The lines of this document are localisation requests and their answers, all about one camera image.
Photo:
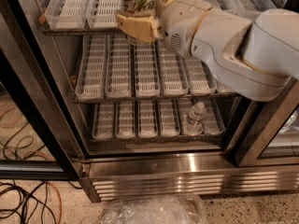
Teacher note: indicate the bottom shelf tray two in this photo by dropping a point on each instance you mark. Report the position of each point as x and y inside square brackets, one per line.
[125, 120]

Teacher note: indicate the top shelf tray one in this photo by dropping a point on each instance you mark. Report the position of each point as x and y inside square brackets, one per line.
[66, 14]

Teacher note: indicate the shelf tray one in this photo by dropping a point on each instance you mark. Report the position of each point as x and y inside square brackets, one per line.
[91, 75]
[103, 122]
[66, 14]

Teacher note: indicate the middle shelf tray one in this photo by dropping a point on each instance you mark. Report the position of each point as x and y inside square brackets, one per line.
[91, 75]

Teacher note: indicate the shelf tray three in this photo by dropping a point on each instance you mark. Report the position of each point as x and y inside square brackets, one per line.
[147, 125]
[147, 83]

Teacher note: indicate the bottom shelf tray one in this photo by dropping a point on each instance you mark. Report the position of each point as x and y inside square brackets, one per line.
[103, 122]

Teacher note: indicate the middle shelf tray two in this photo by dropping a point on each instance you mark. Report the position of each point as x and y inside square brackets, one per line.
[118, 82]

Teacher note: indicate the middle shelf tray four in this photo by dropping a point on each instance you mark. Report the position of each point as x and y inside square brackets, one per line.
[173, 77]

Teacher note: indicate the clear plastic bag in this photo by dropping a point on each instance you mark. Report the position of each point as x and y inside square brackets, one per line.
[159, 209]

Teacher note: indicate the middle shelf tray five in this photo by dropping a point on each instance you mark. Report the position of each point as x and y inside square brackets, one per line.
[199, 77]

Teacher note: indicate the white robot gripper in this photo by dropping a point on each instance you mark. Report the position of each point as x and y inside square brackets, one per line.
[181, 24]

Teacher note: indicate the bottom shelf tray three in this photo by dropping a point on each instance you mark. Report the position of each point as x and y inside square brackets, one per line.
[147, 125]

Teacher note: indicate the top shelf tray two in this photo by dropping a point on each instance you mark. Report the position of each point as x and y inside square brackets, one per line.
[100, 14]

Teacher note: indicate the glass fridge door left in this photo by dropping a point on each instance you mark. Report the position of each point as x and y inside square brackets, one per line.
[32, 72]

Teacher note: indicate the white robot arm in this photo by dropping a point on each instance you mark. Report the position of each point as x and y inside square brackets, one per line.
[253, 58]

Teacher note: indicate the bottom shelf tray six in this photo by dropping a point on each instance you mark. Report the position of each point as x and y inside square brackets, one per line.
[213, 124]

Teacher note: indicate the middle shelf tray three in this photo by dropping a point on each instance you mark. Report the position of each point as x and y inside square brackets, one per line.
[147, 83]

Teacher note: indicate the green white 7up can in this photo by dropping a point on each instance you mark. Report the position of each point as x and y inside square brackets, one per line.
[138, 0]

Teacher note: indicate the shelf tray four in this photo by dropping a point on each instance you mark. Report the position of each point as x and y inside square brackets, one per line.
[168, 118]
[173, 77]

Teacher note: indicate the bottom shelf tray four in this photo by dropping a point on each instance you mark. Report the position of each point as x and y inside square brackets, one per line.
[168, 118]

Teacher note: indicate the clear plastic water bottle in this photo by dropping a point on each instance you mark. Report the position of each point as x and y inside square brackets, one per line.
[195, 119]

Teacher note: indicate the bottom shelf tray five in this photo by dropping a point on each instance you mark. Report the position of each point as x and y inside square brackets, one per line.
[183, 108]

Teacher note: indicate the stainless steel fridge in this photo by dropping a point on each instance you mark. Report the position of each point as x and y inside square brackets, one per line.
[117, 168]

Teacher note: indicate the shelf tray two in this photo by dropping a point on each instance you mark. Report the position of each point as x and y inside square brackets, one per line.
[125, 120]
[118, 82]
[100, 14]

